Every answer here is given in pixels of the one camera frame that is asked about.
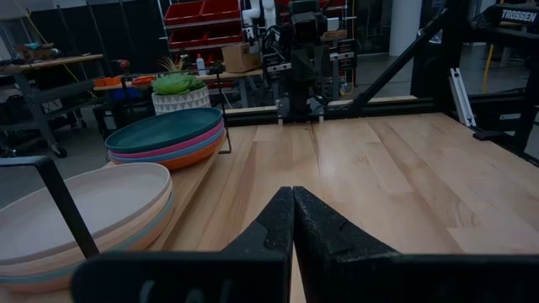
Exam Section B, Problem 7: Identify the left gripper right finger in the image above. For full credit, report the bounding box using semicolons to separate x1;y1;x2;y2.
293;186;539;303

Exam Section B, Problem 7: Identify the succulent in white patterned pot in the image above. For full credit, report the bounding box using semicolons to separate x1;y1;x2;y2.
151;56;211;117

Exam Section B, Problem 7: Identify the orange plate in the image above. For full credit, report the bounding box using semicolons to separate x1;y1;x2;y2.
109;132;227;172

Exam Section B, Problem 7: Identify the wooden workbench with clutter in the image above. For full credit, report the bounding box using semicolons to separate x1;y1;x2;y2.
0;41;104;159

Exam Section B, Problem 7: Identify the rack of red bins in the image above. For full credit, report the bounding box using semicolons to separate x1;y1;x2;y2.
162;0;245;64

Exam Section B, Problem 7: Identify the white metal bracket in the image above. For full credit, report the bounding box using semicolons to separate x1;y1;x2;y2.
448;66;478;128

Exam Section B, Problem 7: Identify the cardboard box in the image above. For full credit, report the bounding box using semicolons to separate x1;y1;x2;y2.
221;41;262;73

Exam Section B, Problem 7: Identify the wooden shelf with black frame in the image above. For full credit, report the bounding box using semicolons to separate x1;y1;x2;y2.
0;69;232;303

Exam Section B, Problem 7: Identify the orange tool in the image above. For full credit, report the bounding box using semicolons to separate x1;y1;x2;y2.
94;74;155;88

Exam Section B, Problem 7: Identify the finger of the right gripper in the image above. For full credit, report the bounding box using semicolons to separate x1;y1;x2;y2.
329;38;358;72
264;58;292;77

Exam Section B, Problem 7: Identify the yellow post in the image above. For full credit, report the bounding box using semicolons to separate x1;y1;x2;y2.
482;44;496;94

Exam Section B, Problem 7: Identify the white pillar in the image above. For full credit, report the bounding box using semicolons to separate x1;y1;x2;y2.
388;0;423;57

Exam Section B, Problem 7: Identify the long wooden table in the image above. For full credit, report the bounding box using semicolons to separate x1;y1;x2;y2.
92;69;264;110

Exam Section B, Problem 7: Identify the dark teal plate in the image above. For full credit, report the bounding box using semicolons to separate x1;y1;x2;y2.
104;107;224;155

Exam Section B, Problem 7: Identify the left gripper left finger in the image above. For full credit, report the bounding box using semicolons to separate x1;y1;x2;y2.
71;186;295;303

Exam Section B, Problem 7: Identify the black aluminium table frame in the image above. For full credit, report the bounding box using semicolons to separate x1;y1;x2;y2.
222;0;539;165

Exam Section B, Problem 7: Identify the pale peach plate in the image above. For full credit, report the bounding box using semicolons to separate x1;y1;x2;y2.
0;184;174;278

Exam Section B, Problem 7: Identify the terracotta brown plate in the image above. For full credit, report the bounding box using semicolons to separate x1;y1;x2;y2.
0;205;176;295

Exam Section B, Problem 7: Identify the light grey plate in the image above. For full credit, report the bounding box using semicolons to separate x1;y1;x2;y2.
0;162;173;267

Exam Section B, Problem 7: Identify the magenta plate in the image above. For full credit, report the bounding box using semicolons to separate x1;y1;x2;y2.
107;120;226;160

